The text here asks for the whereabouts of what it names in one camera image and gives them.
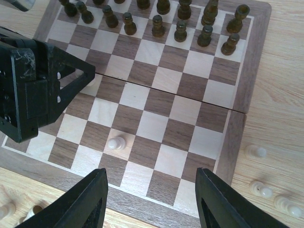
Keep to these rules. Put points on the dark king piece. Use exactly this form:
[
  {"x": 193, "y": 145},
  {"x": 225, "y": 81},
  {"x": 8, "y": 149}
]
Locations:
[{"x": 143, "y": 4}]

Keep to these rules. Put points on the white chess piece on table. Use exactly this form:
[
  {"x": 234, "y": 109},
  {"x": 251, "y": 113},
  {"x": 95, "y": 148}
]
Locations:
[
  {"x": 286, "y": 206},
  {"x": 260, "y": 189},
  {"x": 7, "y": 210},
  {"x": 33, "y": 211},
  {"x": 254, "y": 151}
]

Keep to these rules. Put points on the dark knight piece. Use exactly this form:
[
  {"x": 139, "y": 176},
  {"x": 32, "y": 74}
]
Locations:
[
  {"x": 98, "y": 2},
  {"x": 210, "y": 13}
]

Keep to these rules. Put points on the dark bishop piece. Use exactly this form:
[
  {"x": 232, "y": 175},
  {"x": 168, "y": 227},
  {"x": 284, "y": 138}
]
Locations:
[
  {"x": 184, "y": 10},
  {"x": 119, "y": 1}
]

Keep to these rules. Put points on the dark queen piece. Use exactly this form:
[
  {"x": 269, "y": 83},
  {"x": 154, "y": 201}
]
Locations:
[{"x": 163, "y": 7}]

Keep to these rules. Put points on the white pawn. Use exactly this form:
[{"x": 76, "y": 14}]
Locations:
[
  {"x": 91, "y": 82},
  {"x": 116, "y": 143}
]

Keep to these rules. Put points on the dark rook piece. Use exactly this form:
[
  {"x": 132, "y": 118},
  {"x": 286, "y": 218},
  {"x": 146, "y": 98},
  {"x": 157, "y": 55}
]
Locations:
[{"x": 236, "y": 24}]

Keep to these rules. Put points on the wooden folding chess board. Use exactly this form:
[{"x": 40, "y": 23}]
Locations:
[{"x": 178, "y": 106}]

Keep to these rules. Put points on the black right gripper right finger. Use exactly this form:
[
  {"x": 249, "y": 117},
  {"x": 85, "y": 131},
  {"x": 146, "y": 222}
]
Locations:
[{"x": 220, "y": 206}]

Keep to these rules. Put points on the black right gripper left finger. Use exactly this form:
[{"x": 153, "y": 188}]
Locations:
[{"x": 83, "y": 206}]

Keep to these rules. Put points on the dark pawn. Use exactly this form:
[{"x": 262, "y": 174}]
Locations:
[
  {"x": 110, "y": 19},
  {"x": 180, "y": 34},
  {"x": 158, "y": 30},
  {"x": 229, "y": 46},
  {"x": 86, "y": 16},
  {"x": 69, "y": 8},
  {"x": 129, "y": 26},
  {"x": 204, "y": 38}
]

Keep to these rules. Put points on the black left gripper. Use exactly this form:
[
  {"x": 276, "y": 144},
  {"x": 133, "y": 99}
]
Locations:
[{"x": 37, "y": 83}]

